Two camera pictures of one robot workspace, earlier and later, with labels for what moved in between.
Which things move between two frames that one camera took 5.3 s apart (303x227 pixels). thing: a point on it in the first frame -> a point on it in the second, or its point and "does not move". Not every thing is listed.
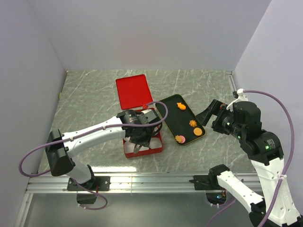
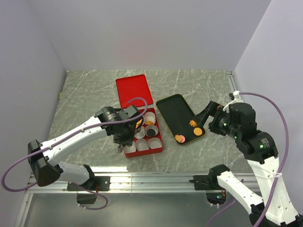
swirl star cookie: [192, 123] does not move
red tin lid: [133, 91] does not move
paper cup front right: [155, 143] does not move
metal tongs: [136, 150] -> [120, 148]
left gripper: [145, 142] -> [128, 140]
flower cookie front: [178, 138] does not move
